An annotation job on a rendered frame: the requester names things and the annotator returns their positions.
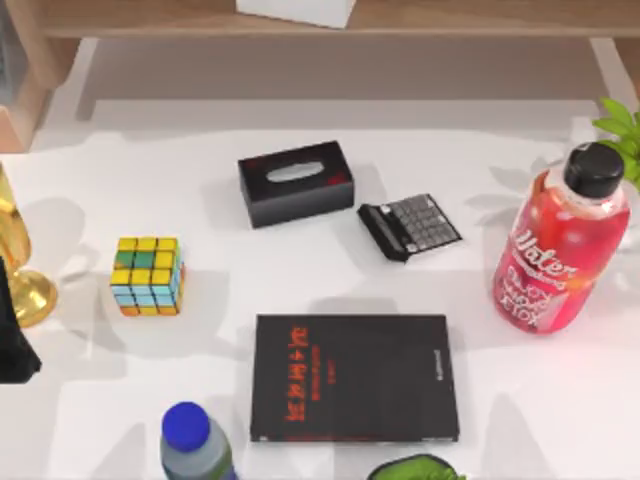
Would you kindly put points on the black tissue box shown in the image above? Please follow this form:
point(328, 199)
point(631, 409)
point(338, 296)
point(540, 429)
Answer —
point(295, 185)

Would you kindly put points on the black calculator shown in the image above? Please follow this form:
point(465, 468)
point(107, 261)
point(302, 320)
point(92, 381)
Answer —
point(410, 226)

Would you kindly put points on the black book with red print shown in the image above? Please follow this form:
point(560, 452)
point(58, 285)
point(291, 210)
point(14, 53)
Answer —
point(350, 380)

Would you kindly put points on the colourful puzzle cube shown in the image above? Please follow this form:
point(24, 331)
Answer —
point(149, 276)

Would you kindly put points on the wooden shelf unit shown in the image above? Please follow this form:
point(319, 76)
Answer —
point(310, 55)

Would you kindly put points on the white box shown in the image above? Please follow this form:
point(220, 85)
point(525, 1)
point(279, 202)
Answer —
point(295, 11)

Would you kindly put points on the red bottle with black cap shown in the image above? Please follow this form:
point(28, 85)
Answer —
point(560, 250)

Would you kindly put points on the grey bottle with blue cap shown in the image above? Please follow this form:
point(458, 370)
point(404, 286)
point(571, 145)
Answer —
point(192, 445)

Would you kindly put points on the green plant in black pot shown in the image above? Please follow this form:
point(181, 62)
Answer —
point(415, 469)

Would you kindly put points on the gold trophy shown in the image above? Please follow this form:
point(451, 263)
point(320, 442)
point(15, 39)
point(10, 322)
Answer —
point(20, 290)

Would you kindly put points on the green leafy plant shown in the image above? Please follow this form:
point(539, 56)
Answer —
point(622, 130)

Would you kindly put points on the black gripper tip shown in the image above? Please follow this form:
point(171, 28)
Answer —
point(12, 340)

